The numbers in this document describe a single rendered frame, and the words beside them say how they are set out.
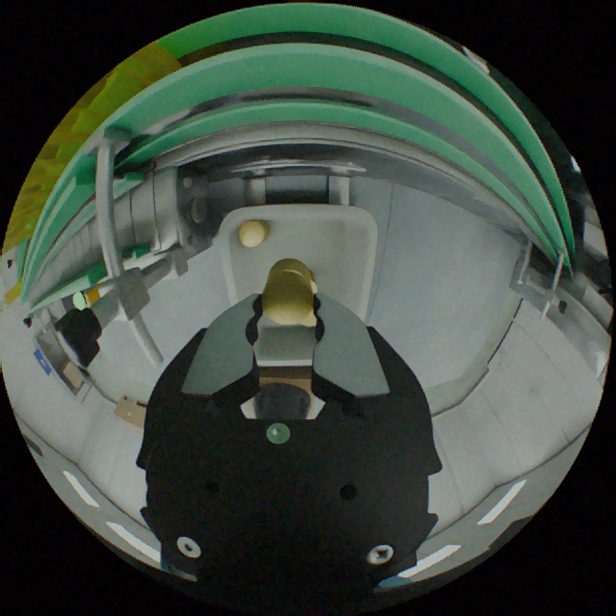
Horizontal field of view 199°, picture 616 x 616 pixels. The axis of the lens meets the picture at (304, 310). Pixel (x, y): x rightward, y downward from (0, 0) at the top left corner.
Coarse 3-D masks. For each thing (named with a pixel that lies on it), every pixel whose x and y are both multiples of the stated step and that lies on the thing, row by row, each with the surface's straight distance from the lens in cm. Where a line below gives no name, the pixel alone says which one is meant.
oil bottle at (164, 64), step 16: (144, 48) 17; (160, 48) 18; (128, 64) 15; (144, 64) 16; (160, 64) 17; (176, 64) 19; (112, 80) 14; (128, 80) 14; (144, 80) 15; (96, 96) 14; (112, 96) 15; (128, 96) 15; (80, 112) 15; (96, 112) 16; (112, 112) 16; (64, 128) 17; (80, 128) 17; (96, 128) 17
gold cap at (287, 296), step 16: (272, 272) 13; (288, 272) 11; (304, 272) 13; (272, 288) 11; (288, 288) 11; (304, 288) 11; (272, 304) 11; (288, 304) 11; (304, 304) 11; (288, 320) 12
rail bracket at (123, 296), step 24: (96, 144) 14; (120, 144) 15; (96, 192) 14; (120, 264) 13; (168, 264) 16; (120, 288) 12; (144, 288) 13; (72, 312) 11; (96, 312) 12; (120, 312) 12; (72, 336) 11; (96, 336) 11; (144, 336) 14; (72, 360) 12
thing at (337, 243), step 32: (224, 224) 20; (288, 224) 26; (320, 224) 26; (352, 224) 24; (224, 256) 21; (256, 256) 27; (288, 256) 27; (320, 256) 27; (352, 256) 25; (256, 288) 29; (320, 288) 29; (352, 288) 25; (256, 352) 29; (288, 352) 29
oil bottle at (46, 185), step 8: (56, 176) 23; (24, 184) 22; (32, 184) 22; (40, 184) 23; (48, 184) 23; (24, 192) 23; (32, 192) 24; (40, 192) 24; (48, 192) 25; (24, 200) 24; (32, 200) 25; (40, 200) 26; (16, 208) 25; (24, 208) 26
